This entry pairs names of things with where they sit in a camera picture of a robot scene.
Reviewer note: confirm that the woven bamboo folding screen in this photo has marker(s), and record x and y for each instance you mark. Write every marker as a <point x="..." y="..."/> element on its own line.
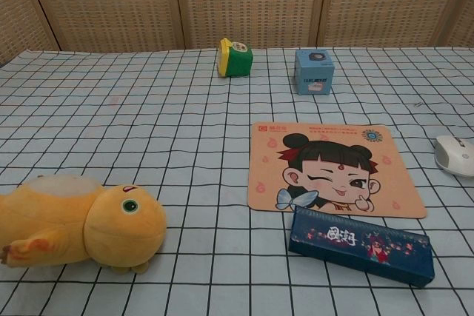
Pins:
<point x="111" y="5"/>

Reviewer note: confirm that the green and yellow box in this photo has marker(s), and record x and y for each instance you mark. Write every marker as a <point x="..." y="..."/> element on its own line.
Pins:
<point x="238" y="62"/>

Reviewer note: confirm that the white computer mouse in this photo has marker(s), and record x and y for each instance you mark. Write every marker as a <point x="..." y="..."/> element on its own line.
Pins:
<point x="452" y="156"/>

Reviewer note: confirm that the light blue box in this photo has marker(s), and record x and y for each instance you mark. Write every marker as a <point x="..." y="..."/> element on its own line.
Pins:
<point x="314" y="70"/>

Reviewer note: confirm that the dark blue pencil case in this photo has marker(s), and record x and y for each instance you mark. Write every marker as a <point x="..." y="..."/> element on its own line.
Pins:
<point x="352" y="255"/>

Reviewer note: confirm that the orange cartoon girl mouse pad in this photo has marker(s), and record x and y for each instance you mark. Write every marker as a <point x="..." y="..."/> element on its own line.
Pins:
<point x="267" y="168"/>

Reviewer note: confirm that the yellow plush toy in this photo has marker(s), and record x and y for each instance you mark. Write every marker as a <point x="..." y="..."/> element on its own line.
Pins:
<point x="111" y="223"/>

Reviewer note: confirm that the blue checkered tablecloth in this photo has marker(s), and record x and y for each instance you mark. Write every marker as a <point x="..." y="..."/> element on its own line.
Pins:
<point x="148" y="109"/>

